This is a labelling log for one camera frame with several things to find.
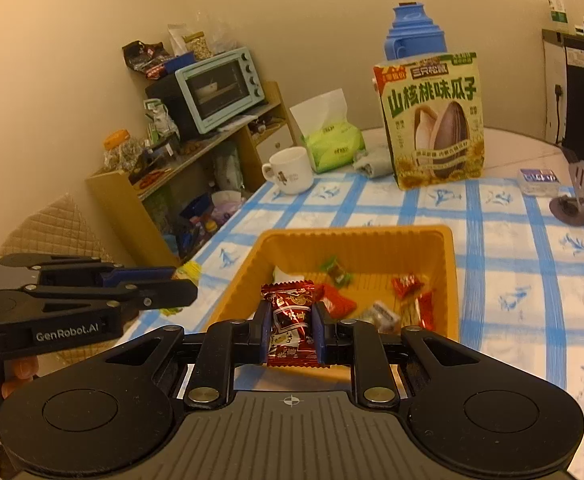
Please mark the phone stand with round base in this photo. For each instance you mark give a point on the phone stand with round base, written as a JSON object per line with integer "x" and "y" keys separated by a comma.
{"x": 569, "y": 209}

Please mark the purple tissue box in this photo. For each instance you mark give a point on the purple tissue box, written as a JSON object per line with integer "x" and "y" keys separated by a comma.
{"x": 225, "y": 204}

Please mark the wooden shelf cabinet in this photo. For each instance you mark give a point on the wooden shelf cabinet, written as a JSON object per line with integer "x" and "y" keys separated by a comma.
{"x": 135, "y": 212}

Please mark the red pillow snack packet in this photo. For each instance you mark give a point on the red pillow snack packet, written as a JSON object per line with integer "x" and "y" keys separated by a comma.
{"x": 337, "y": 305}

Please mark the small red candy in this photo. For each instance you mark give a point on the small red candy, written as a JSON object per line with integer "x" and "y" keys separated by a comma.
{"x": 405, "y": 285}

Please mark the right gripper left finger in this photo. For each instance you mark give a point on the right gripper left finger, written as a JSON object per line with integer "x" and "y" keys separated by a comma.
{"x": 216, "y": 353}

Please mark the white cartoon mug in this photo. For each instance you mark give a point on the white cartoon mug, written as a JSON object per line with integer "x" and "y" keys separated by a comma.
{"x": 289, "y": 170}

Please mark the blue thermos jug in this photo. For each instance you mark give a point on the blue thermos jug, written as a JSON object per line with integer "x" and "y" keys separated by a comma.
{"x": 413, "y": 33}

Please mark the black white appliance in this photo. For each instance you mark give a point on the black white appliance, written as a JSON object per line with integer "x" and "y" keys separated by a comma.
{"x": 564, "y": 82}

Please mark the long red snack stick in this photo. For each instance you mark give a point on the long red snack stick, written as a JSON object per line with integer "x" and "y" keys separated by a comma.
{"x": 291, "y": 335}

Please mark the mint toaster oven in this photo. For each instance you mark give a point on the mint toaster oven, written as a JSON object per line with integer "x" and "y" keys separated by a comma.
{"x": 205, "y": 95}

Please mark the orange lid snack jar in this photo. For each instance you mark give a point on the orange lid snack jar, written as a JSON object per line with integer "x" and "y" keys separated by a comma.
{"x": 121, "y": 151}

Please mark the large red snack packet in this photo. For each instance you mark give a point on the large red snack packet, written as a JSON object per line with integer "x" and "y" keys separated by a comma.
{"x": 418, "y": 311}

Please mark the grey mixed nuts packet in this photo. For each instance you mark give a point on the grey mixed nuts packet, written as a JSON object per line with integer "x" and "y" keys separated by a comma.
{"x": 381, "y": 317}

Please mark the green candy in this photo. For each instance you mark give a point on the green candy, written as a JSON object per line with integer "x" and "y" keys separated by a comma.
{"x": 336, "y": 272}

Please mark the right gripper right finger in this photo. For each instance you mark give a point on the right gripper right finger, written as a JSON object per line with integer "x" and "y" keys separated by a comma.
{"x": 357, "y": 345}

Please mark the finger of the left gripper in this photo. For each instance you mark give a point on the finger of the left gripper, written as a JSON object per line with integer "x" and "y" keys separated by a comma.
{"x": 83, "y": 271}
{"x": 39, "y": 300}

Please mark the clear green long packet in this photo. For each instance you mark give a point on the clear green long packet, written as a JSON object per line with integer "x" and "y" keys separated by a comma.
{"x": 280, "y": 276}

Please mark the grey folded cloth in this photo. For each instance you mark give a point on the grey folded cloth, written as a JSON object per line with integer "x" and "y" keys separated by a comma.
{"x": 373, "y": 164}

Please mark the green tissue pack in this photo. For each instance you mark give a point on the green tissue pack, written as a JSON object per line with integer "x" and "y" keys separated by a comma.
{"x": 330, "y": 139}

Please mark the sunflower seed bag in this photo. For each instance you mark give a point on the sunflower seed bag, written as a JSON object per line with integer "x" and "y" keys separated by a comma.
{"x": 432, "y": 109}

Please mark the small clear blue box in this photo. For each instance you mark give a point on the small clear blue box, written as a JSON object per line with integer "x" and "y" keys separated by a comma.
{"x": 538, "y": 182}

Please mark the blue checked tablecloth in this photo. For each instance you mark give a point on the blue checked tablecloth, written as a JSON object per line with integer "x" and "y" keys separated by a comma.
{"x": 520, "y": 270}

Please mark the person's left hand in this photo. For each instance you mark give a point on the person's left hand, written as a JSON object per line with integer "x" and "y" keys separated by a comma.
{"x": 16, "y": 373}

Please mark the green label bottle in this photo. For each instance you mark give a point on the green label bottle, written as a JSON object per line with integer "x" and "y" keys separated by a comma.
{"x": 558, "y": 17}

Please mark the left quilted chair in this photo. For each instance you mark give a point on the left quilted chair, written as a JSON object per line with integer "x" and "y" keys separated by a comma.
{"x": 59, "y": 229}

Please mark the yellow candy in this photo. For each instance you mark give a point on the yellow candy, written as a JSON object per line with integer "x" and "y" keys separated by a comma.
{"x": 190, "y": 271}

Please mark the orange plastic tray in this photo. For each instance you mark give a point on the orange plastic tray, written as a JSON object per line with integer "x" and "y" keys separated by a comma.
{"x": 372, "y": 255}

